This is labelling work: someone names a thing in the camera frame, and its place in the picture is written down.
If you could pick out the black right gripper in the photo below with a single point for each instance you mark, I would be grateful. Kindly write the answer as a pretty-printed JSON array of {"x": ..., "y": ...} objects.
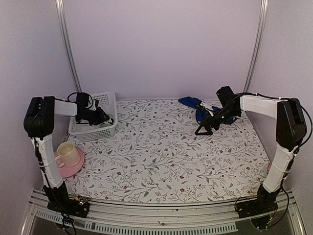
[{"x": 206, "y": 124}]

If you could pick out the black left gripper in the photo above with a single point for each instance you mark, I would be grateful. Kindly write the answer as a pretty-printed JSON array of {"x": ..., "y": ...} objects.
[{"x": 100, "y": 117}]

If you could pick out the white plastic basket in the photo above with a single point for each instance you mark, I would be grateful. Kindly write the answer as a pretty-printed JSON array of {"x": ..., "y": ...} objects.
[{"x": 85, "y": 132}]

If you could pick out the blue towel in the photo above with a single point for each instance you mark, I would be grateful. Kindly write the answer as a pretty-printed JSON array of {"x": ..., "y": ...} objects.
[{"x": 194, "y": 103}]

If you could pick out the light green towel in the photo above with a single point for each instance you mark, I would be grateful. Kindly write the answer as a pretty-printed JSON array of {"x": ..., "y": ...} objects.
[{"x": 110, "y": 120}]

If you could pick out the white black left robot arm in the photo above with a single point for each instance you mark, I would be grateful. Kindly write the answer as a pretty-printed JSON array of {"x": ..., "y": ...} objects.
[{"x": 39, "y": 123}]

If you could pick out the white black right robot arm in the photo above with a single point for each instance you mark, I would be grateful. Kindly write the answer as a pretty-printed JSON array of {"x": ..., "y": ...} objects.
[{"x": 291, "y": 134}]

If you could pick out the pink cup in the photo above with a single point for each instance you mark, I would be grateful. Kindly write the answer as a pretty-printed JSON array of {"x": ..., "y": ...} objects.
[{"x": 67, "y": 152}]

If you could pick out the pink plate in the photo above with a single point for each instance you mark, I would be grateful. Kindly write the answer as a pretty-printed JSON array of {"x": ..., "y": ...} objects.
[{"x": 66, "y": 170}]

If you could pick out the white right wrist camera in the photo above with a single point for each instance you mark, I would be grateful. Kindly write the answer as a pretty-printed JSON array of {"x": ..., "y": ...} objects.
[{"x": 204, "y": 107}]

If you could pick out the aluminium front rail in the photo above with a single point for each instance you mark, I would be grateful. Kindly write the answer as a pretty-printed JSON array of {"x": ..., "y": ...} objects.
[{"x": 209, "y": 218}]

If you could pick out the left aluminium frame post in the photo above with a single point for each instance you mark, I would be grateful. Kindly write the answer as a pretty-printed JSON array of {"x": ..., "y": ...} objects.
[{"x": 66, "y": 40}]

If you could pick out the aluminium frame post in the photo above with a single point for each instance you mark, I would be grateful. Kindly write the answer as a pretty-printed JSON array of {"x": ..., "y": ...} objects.
[
  {"x": 66, "y": 40},
  {"x": 257, "y": 44}
]

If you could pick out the right aluminium frame post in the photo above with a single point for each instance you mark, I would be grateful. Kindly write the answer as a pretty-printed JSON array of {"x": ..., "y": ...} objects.
[{"x": 257, "y": 44}]

